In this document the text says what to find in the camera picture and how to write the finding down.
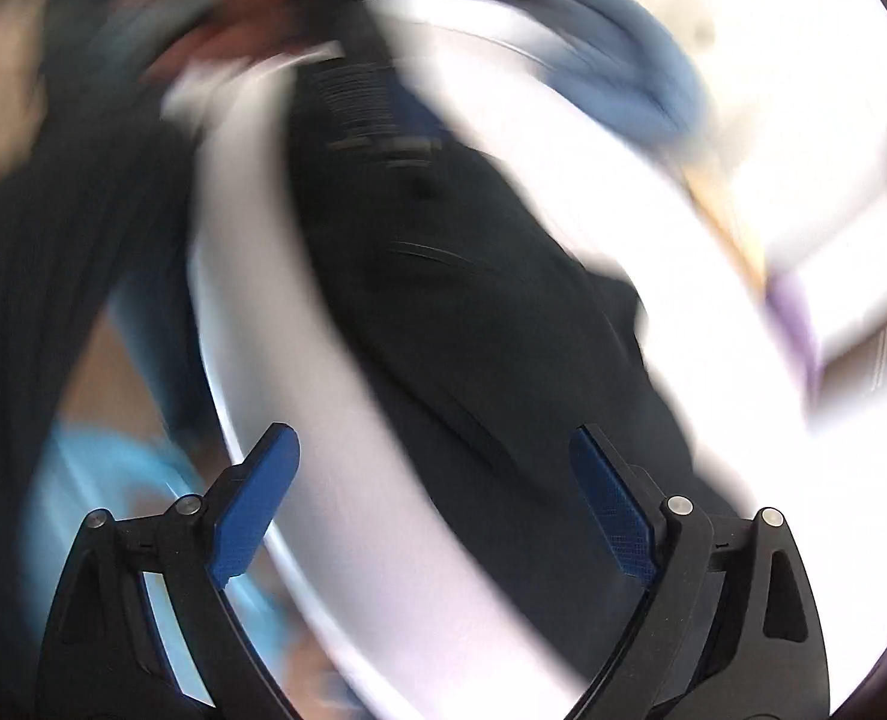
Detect purple cushion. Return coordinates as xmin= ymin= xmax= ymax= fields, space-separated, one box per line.
xmin=764 ymin=270 xmax=826 ymax=411

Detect white bed sheet mattress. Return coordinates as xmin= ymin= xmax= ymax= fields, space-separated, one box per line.
xmin=165 ymin=0 xmax=887 ymax=718

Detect blue folded duvet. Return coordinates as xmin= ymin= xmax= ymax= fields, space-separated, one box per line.
xmin=525 ymin=0 xmax=707 ymax=149

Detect yellow cushion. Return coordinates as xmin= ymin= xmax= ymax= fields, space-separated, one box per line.
xmin=681 ymin=164 xmax=768 ymax=296

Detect black jeans pants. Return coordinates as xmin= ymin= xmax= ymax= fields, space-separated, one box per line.
xmin=287 ymin=60 xmax=729 ymax=678

